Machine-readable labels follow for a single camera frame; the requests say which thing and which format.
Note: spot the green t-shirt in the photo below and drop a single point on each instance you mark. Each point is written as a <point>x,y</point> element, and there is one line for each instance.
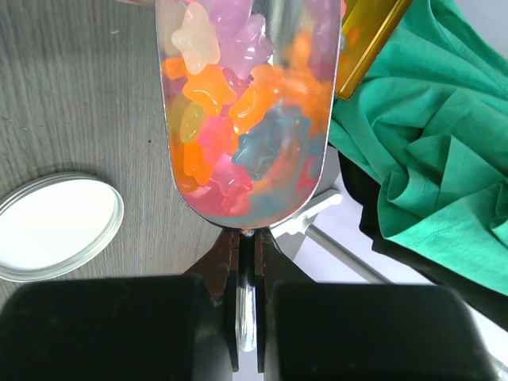
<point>429,125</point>

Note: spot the silver rack pole right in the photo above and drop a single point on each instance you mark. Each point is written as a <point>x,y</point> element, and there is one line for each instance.
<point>350,260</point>

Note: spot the white rack foot right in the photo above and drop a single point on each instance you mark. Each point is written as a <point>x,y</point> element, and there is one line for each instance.
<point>301,220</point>

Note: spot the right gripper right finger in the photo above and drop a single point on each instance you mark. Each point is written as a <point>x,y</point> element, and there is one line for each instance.
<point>345,331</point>

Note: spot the white jar lid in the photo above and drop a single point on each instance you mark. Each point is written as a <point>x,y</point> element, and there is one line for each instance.
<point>55,224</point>

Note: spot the gold tin star candies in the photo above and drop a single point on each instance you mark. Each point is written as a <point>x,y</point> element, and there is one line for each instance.
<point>366,27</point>

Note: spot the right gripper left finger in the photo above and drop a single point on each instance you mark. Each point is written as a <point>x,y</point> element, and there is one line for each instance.
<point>170,327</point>

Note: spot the black hanging garment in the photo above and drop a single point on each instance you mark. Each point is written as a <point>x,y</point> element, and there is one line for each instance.
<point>365,190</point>

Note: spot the silver metal scoop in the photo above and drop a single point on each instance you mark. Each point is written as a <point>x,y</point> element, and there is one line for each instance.
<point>248,90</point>

